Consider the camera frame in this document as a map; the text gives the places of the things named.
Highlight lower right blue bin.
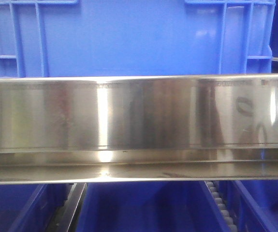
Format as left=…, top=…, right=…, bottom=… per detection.
left=225, top=180, right=278, bottom=232

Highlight lower left blue bin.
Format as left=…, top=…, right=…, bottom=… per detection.
left=0, top=184, right=72, bottom=232

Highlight stainless steel shelf front rail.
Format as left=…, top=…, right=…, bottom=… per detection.
left=0, top=74, right=278, bottom=184

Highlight lower middle blue bin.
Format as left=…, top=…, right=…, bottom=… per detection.
left=76, top=181, right=230, bottom=232

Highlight blue plastic bin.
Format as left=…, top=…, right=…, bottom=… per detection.
left=0, top=0, right=276, bottom=78

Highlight white roller track strip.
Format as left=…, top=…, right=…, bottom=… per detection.
left=205, top=181, right=237, bottom=232

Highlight dark metal divider rail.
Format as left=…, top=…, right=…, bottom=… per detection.
left=45, top=183, right=88, bottom=232

